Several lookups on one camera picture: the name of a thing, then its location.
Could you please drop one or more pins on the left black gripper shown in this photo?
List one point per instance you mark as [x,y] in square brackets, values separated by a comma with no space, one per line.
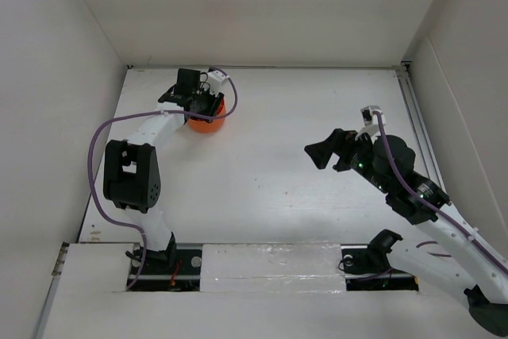
[213,99]

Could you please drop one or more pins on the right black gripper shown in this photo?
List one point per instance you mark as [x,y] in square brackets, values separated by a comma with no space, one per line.
[341,142]

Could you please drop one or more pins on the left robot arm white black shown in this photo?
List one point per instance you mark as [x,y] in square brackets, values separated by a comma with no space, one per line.
[131,178]

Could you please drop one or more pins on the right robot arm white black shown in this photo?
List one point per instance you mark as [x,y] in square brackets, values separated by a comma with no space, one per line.
[477,278]

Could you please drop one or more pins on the orange round divided container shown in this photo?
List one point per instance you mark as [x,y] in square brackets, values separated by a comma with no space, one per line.
[202,126]

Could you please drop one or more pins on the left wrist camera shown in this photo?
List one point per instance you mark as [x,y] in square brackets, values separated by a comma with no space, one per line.
[216,79]

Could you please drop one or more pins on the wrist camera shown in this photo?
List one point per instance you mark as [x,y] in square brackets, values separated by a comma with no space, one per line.
[216,79]
[374,119]

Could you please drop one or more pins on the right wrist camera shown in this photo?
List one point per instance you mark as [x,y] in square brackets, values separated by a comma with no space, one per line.
[374,119]

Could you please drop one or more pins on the aluminium rail right side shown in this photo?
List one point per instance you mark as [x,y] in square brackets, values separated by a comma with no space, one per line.
[425,149]

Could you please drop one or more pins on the metal rail at table front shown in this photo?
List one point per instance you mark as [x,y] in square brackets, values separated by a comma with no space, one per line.
[265,268]

